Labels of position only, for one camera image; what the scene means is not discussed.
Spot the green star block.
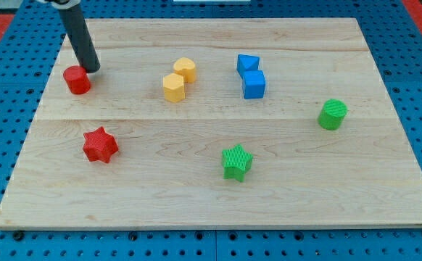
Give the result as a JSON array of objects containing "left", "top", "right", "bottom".
[{"left": 221, "top": 144, "right": 253, "bottom": 182}]

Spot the red star block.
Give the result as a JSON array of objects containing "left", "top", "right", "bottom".
[{"left": 83, "top": 126, "right": 119, "bottom": 164}]

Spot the wooden board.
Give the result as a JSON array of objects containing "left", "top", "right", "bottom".
[{"left": 0, "top": 18, "right": 422, "bottom": 231}]

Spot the yellow hexagon block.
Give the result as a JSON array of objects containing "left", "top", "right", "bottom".
[{"left": 162, "top": 73, "right": 185, "bottom": 103}]

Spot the blue cube block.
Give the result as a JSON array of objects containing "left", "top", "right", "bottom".
[{"left": 242, "top": 70, "right": 266, "bottom": 99}]

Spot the yellow heart block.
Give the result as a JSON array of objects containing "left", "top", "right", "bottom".
[{"left": 173, "top": 57, "right": 197, "bottom": 83}]

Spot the blue triangle block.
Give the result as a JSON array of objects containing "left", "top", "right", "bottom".
[{"left": 236, "top": 54, "right": 260, "bottom": 78}]

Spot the green cylinder block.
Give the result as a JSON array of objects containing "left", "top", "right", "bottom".
[{"left": 318, "top": 99, "right": 348, "bottom": 131}]

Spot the red cylinder block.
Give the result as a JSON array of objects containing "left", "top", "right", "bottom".
[{"left": 63, "top": 65, "right": 91, "bottom": 94}]

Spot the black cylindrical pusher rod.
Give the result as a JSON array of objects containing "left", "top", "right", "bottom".
[{"left": 59, "top": 1, "right": 101, "bottom": 73}]

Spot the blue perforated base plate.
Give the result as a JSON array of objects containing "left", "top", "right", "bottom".
[{"left": 0, "top": 1, "right": 422, "bottom": 260}]

